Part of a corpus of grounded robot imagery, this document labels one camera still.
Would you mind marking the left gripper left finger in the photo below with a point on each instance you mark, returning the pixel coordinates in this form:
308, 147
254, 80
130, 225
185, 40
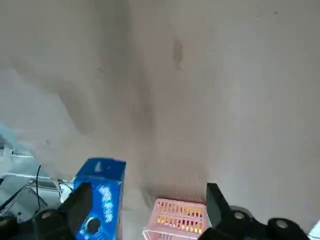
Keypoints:
75, 207

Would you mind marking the pink plastic basket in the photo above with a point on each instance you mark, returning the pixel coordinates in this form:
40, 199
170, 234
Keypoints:
172, 231

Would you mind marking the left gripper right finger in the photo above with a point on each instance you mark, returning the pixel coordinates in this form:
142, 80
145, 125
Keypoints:
220, 220

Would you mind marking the blue Oreo biscuit box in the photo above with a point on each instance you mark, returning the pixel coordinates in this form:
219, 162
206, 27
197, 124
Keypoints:
110, 200

